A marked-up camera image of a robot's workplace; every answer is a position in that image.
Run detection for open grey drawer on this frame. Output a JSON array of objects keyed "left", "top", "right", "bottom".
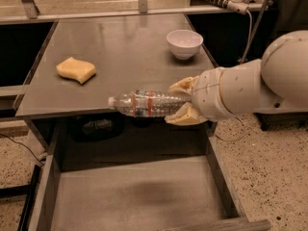
[{"left": 28, "top": 123, "right": 270, "bottom": 231}]

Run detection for white power strip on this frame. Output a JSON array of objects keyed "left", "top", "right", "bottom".
[{"left": 205, "top": 0, "right": 248, "bottom": 14}]

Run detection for black cable on floor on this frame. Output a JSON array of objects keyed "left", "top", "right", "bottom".
[{"left": 0, "top": 132, "right": 46, "bottom": 163}]

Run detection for white ceramic bowl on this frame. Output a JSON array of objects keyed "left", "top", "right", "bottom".
[{"left": 167, "top": 30, "right": 203, "bottom": 60}]

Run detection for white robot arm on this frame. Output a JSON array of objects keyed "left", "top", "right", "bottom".
[{"left": 166, "top": 30, "right": 308, "bottom": 126}]

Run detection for black bin under counter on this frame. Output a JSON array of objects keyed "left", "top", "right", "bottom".
[{"left": 67, "top": 113, "right": 125, "bottom": 142}]

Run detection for yellow sponge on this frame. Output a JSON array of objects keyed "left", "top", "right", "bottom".
[{"left": 56, "top": 57, "right": 96, "bottom": 85}]

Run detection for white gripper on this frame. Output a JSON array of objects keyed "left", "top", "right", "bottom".
[{"left": 165, "top": 67, "right": 232, "bottom": 126}]

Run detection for clear plastic water bottle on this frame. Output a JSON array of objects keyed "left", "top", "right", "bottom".
[{"left": 108, "top": 90, "right": 191, "bottom": 117}]

